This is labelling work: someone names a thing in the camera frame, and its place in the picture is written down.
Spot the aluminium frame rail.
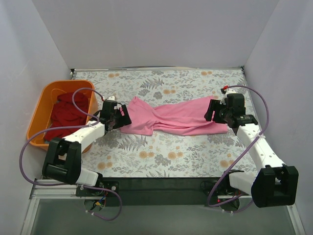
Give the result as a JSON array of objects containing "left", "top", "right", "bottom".
[{"left": 21, "top": 186, "right": 85, "bottom": 235}]

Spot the floral table cloth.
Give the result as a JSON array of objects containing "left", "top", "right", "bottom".
[{"left": 73, "top": 69, "right": 254, "bottom": 177}]

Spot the pink t shirt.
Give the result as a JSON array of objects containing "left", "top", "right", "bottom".
[{"left": 120, "top": 96, "right": 228, "bottom": 136}]

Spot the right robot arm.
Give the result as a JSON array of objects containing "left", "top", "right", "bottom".
[{"left": 204, "top": 88, "right": 299, "bottom": 208}]

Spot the orange plastic basket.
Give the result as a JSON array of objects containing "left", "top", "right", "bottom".
[{"left": 26, "top": 80, "right": 98, "bottom": 139}]

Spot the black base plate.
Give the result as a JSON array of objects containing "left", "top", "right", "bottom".
[{"left": 75, "top": 177, "right": 244, "bottom": 211}]

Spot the red t shirt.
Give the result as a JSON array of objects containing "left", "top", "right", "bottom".
[{"left": 44, "top": 93, "right": 87, "bottom": 141}]

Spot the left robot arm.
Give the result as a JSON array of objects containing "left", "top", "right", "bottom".
[{"left": 42, "top": 96, "right": 132, "bottom": 196}]

